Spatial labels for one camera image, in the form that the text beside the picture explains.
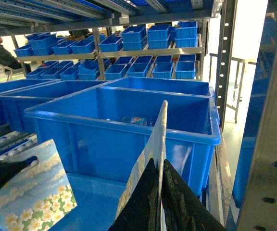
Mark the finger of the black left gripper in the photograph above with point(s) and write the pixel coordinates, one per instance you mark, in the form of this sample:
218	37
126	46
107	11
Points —
1	173

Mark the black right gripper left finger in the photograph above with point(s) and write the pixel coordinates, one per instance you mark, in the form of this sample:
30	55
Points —
140	212

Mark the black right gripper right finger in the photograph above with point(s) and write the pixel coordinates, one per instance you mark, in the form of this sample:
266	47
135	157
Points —
183	210

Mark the flower gift bag with figures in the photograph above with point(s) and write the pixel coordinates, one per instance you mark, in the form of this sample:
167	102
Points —
39	196

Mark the large blue bin right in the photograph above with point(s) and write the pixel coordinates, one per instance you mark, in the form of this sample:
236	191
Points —
101	132

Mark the seated person in background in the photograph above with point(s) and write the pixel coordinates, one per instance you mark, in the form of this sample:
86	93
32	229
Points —
7	59

